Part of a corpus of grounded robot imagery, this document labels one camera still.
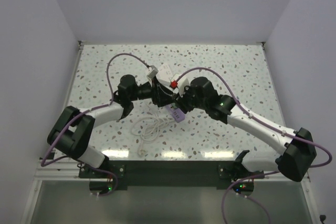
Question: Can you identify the purple cable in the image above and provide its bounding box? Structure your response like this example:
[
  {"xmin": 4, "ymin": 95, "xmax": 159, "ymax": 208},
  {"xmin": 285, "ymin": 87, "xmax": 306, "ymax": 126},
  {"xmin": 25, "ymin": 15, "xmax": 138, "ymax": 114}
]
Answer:
[
  {"xmin": 40, "ymin": 53, "xmax": 153, "ymax": 198},
  {"xmin": 175, "ymin": 67, "xmax": 332, "ymax": 224}
]

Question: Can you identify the white power cord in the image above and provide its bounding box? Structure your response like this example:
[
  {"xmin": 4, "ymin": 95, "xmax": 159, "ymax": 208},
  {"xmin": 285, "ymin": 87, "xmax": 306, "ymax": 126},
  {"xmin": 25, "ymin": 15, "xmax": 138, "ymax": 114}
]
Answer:
[{"xmin": 130, "ymin": 103, "xmax": 176, "ymax": 157}]

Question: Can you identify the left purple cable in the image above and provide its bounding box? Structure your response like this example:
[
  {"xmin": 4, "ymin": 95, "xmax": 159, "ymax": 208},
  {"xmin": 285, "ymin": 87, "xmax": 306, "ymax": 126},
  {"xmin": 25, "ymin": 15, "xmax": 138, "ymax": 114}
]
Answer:
[{"xmin": 40, "ymin": 53, "xmax": 153, "ymax": 198}]

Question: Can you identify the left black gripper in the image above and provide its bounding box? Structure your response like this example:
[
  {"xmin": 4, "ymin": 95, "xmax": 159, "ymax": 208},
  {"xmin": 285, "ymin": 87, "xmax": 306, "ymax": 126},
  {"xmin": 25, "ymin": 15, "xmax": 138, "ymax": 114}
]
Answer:
[{"xmin": 129, "ymin": 76, "xmax": 174, "ymax": 108}]

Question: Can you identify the white triangular power strip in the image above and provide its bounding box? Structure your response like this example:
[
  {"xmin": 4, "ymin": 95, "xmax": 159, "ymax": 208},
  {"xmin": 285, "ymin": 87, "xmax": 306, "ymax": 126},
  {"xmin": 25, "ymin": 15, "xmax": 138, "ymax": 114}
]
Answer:
[{"xmin": 156, "ymin": 63, "xmax": 173, "ymax": 87}]

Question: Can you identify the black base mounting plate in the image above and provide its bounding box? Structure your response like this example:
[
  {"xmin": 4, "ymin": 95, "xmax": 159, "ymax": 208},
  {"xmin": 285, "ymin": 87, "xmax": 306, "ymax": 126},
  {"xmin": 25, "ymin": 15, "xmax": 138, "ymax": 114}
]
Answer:
[{"xmin": 78, "ymin": 159, "xmax": 263, "ymax": 191}]

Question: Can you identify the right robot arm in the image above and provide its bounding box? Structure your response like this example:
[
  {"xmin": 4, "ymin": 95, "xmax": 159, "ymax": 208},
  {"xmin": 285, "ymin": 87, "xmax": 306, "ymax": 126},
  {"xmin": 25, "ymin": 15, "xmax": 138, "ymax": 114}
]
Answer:
[{"xmin": 171, "ymin": 77, "xmax": 317, "ymax": 182}]

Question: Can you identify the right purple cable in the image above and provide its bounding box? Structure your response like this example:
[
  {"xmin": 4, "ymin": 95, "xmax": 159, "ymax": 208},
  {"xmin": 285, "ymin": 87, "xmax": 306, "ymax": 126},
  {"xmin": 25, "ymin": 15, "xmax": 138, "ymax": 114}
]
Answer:
[{"xmin": 175, "ymin": 67, "xmax": 332, "ymax": 224}]

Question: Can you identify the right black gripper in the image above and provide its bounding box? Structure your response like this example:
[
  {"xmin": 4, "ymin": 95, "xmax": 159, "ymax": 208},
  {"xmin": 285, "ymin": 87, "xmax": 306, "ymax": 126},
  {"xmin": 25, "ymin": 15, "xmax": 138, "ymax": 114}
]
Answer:
[{"xmin": 172, "ymin": 83, "xmax": 207, "ymax": 114}]

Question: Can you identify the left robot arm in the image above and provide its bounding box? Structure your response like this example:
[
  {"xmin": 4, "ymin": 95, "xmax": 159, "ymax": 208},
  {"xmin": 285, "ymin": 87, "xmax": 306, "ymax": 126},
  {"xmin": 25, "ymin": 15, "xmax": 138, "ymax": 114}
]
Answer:
[{"xmin": 47, "ymin": 74, "xmax": 173, "ymax": 178}]

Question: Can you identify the purple power strip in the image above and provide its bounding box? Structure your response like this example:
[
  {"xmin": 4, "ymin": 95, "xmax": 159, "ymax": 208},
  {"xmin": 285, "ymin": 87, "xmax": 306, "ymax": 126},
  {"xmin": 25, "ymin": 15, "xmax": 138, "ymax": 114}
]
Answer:
[{"xmin": 165, "ymin": 104, "xmax": 185, "ymax": 123}]

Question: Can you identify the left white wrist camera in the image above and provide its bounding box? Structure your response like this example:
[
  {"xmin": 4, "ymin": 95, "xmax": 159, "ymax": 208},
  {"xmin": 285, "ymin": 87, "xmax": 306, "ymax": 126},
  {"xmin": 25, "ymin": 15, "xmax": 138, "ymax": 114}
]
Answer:
[{"xmin": 146, "ymin": 65, "xmax": 159, "ymax": 80}]

